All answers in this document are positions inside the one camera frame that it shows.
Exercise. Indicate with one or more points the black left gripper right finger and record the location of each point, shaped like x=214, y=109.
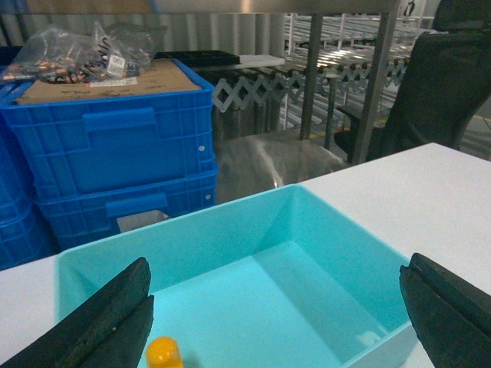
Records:
x=451, y=317

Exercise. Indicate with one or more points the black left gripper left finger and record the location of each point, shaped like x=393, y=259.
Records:
x=110, y=329

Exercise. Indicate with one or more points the yellow two-stud toy block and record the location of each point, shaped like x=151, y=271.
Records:
x=164, y=352

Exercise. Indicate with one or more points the blue crate lower right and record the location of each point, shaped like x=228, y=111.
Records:
x=80, y=219

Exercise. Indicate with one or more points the blue crate stack far left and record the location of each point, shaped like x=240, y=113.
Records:
x=25, y=235

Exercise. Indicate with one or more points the teal plastic bin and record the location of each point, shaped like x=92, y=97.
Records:
x=277, y=279

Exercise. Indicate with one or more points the blue crate upper right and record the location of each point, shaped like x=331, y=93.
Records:
x=87, y=146

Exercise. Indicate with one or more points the black office chair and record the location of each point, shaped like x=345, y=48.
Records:
x=446, y=81

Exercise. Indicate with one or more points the brown cardboard sheet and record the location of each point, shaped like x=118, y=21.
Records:
x=162, y=76

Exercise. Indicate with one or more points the clear bag of batteries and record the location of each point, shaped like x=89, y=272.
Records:
x=58, y=56

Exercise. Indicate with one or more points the black plastic tray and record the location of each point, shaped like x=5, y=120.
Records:
x=203, y=58

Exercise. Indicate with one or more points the white foam board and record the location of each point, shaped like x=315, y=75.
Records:
x=262, y=60

